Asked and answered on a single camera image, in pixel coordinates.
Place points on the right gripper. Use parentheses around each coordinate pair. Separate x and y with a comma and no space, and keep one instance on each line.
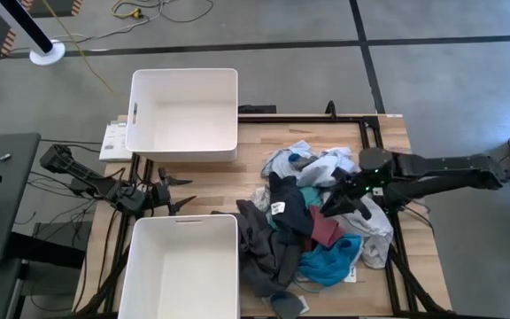
(357,186)

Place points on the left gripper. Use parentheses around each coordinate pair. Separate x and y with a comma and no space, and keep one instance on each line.
(159,195)

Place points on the maroon garment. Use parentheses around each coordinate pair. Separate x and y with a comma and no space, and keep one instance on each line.
(323,230)

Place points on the light blue patterned shirt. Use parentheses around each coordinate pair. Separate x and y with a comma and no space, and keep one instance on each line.
(326,170)

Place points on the bright blue fleece cloth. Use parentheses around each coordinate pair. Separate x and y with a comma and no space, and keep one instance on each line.
(330,261)

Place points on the navy garment with label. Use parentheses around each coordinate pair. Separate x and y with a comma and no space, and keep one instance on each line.
(290,199)

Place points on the white perforated plastic basket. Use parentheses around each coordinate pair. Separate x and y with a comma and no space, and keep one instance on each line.
(184,128)
(184,274)

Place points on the dark grey garment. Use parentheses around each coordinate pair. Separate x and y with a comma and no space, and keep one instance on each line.
(259,252)

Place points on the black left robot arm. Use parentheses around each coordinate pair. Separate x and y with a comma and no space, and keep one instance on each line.
(73,166)

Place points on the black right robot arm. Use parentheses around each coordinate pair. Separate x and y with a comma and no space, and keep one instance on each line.
(436,168)

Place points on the white paper tag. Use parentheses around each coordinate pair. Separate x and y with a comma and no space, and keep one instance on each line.
(350,275)
(304,305)

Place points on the white paper booklet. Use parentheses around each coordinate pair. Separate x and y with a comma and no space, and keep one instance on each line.
(113,142)

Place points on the small black box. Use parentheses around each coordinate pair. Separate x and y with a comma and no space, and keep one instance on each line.
(257,109)

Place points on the black desk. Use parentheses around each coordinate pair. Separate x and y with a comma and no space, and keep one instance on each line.
(7,212)

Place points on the white floor stand pole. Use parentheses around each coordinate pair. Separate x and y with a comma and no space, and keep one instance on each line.
(47,52)

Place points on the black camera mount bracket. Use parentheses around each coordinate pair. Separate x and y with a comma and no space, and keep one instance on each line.
(330,111)

